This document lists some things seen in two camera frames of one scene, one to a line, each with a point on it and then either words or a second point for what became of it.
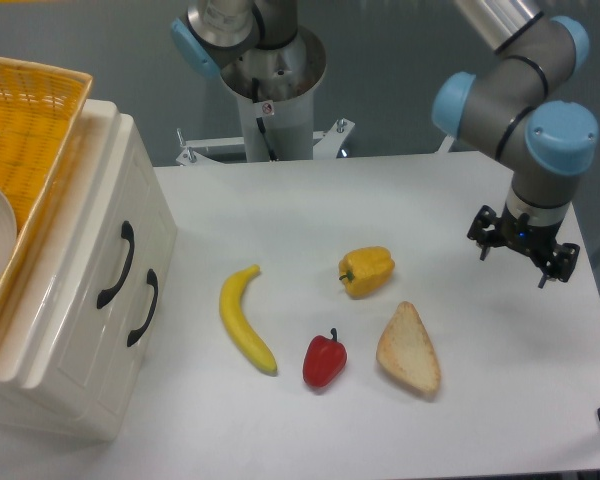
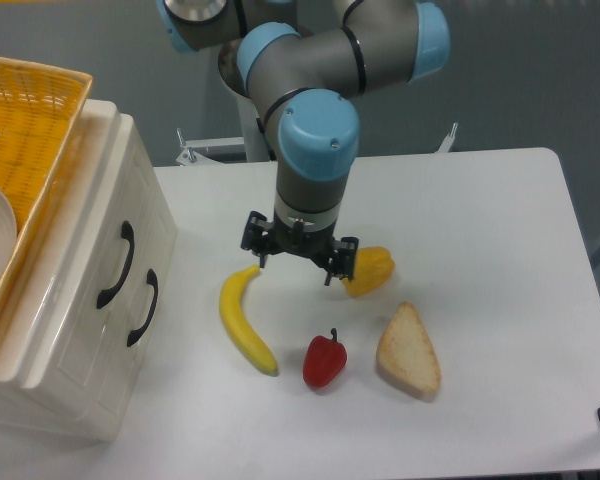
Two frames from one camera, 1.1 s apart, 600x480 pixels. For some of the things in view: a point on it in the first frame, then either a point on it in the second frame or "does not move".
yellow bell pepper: (365, 271) does not move
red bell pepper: (323, 360) does not move
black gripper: (536, 241) -> (262, 236)
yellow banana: (234, 319) does not move
